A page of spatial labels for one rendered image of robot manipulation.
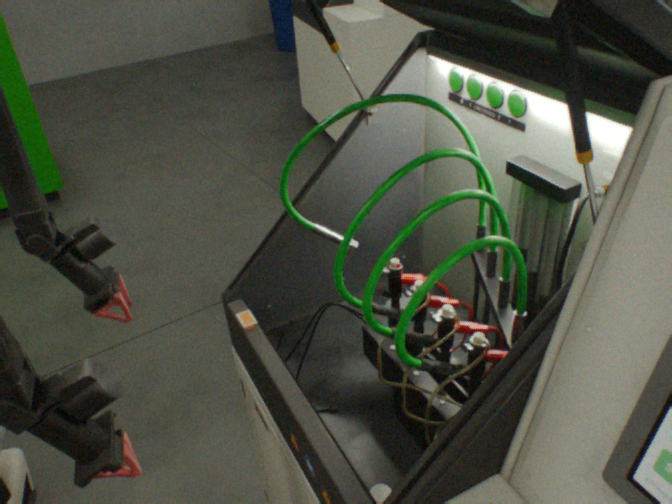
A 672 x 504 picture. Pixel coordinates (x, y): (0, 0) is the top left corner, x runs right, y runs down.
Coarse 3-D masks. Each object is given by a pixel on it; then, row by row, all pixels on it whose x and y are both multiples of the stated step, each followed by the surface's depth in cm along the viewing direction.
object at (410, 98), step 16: (384, 96) 97; (400, 96) 97; (416, 96) 98; (336, 112) 98; (352, 112) 98; (448, 112) 100; (320, 128) 99; (464, 128) 102; (304, 144) 100; (288, 160) 102; (288, 176) 104; (480, 176) 107; (288, 208) 107; (480, 208) 111; (304, 224) 109; (480, 224) 113
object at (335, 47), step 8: (304, 0) 110; (312, 0) 109; (312, 8) 110; (320, 16) 111; (320, 24) 112; (328, 32) 114; (328, 40) 115; (336, 40) 115; (336, 48) 116; (344, 64) 119; (352, 80) 121; (360, 96) 123; (368, 112) 126; (376, 112) 127; (368, 120) 127; (376, 120) 128
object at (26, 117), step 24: (0, 24) 333; (0, 48) 337; (0, 72) 342; (24, 96) 355; (24, 120) 360; (24, 144) 366; (48, 144) 375; (48, 168) 381; (0, 192) 367; (48, 192) 387; (0, 216) 376
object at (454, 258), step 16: (480, 240) 79; (496, 240) 79; (464, 256) 78; (512, 256) 84; (432, 272) 78; (416, 304) 78; (400, 320) 79; (400, 336) 80; (512, 336) 94; (400, 352) 81; (416, 368) 85; (432, 368) 86; (448, 368) 88
